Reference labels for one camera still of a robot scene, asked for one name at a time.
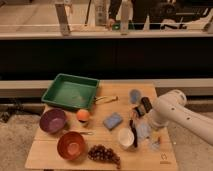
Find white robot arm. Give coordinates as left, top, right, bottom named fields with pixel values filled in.
left=148, top=90, right=213, bottom=146

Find green plastic tray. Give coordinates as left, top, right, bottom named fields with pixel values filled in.
left=42, top=74, right=99, bottom=110

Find distant green tray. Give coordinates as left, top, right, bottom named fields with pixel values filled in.
left=112, top=21, right=135, bottom=31

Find gold spoon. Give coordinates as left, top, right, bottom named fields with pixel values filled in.
left=95, top=96, right=118, bottom=104

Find blue round object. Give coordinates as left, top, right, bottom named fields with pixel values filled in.
left=129, top=89, right=141, bottom=104

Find blue sponge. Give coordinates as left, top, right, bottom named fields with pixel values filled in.
left=103, top=113, right=123, bottom=130

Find orange fruit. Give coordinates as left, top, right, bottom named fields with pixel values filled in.
left=76, top=109, right=90, bottom=123

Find black rectangular block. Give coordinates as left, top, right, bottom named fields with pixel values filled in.
left=141, top=97, right=152, bottom=113

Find wooden board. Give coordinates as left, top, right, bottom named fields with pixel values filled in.
left=25, top=82, right=178, bottom=171

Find silver spoon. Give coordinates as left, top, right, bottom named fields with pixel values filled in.
left=78, top=132, right=94, bottom=135

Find white cup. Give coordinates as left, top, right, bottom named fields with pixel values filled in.
left=118, top=128, right=134, bottom=149

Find purple bowl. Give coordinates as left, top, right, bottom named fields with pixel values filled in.
left=39, top=108, right=66, bottom=134

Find bunch of dark grapes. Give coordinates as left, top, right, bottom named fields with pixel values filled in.
left=88, top=144, right=121, bottom=169

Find orange bowl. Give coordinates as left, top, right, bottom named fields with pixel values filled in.
left=57, top=131, right=86, bottom=160

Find person in background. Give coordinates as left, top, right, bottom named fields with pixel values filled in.
left=106, top=0, right=181, bottom=30

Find black handled brush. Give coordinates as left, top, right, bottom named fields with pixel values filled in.
left=129, top=107, right=143, bottom=148

